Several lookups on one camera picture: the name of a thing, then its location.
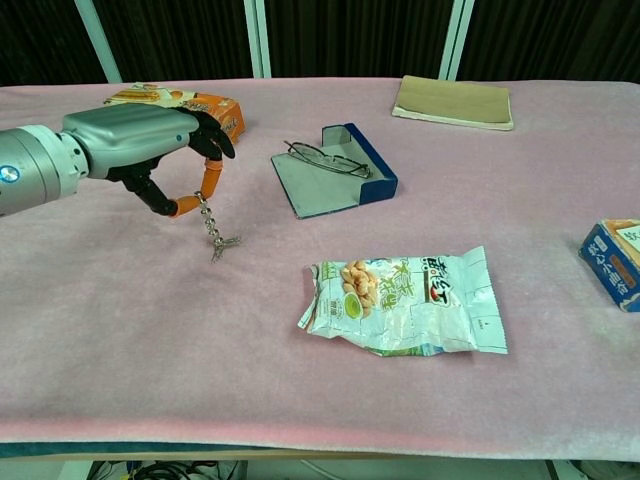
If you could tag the white green snack bag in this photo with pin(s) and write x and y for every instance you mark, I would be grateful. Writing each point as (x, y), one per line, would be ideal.
(400, 300)

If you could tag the blue open glasses case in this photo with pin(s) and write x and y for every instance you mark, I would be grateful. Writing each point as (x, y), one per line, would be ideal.
(320, 192)

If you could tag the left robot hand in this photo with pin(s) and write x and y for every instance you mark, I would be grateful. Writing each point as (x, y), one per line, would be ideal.
(130, 135)

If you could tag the orange biscuit box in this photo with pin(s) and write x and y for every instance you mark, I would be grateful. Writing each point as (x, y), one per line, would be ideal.
(225, 107)

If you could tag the pale partition post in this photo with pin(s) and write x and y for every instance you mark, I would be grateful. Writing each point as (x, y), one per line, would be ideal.
(456, 37)
(257, 37)
(100, 42)

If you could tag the thin-framed eyeglasses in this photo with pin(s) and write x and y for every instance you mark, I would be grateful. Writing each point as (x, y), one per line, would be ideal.
(345, 163)

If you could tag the magnetic bead chain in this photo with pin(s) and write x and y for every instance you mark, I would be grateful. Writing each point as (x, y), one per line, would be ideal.
(209, 222)

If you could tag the pink table cloth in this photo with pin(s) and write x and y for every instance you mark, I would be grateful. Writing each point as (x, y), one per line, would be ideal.
(350, 400)

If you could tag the blue snack box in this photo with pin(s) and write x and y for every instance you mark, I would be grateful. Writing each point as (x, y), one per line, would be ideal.
(612, 265)

